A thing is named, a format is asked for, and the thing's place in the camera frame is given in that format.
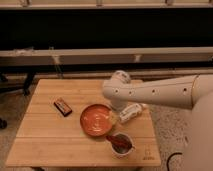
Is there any black cable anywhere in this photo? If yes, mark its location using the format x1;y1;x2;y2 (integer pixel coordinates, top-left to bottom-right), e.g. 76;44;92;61
166;152;184;171

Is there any orange ceramic bowl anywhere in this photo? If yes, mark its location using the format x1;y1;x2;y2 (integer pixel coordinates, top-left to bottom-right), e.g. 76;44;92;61
80;104;115;137

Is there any white cup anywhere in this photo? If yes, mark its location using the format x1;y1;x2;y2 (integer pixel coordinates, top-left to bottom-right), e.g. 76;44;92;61
111;133;135;158

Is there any brown chocolate bar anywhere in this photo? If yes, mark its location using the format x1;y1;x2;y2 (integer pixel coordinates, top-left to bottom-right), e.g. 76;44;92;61
54;98;72;117

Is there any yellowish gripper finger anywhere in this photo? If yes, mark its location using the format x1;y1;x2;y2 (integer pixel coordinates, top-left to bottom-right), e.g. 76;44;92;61
109;111;118;124

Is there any wooden table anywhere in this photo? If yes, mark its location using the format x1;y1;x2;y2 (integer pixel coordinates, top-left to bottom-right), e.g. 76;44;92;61
6;79;161;167

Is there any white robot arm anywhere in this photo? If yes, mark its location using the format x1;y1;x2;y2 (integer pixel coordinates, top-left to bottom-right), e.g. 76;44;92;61
102;71;213;171

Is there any red-brown utensil in cup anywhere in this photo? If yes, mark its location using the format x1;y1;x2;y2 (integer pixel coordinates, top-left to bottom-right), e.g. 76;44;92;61
106;135;132;149

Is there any grey metal rail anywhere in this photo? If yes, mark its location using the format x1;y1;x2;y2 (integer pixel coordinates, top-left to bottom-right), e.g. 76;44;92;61
0;47;213;67

